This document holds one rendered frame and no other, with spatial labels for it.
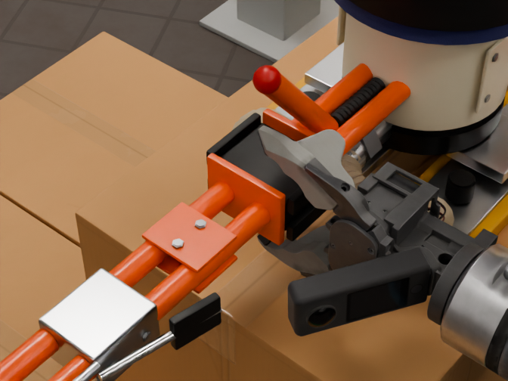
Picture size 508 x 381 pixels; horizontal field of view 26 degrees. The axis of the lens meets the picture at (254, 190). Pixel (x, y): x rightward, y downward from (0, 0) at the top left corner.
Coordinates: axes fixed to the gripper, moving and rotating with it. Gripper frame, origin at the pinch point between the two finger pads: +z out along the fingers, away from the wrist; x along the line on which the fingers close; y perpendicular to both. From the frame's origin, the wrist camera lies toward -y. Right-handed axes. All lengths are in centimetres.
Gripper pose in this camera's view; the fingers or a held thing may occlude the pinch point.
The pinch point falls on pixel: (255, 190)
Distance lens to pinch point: 95.8
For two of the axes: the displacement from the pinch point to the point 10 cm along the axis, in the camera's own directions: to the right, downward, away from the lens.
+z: -7.7, -4.5, 4.5
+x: 0.0, -7.1, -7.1
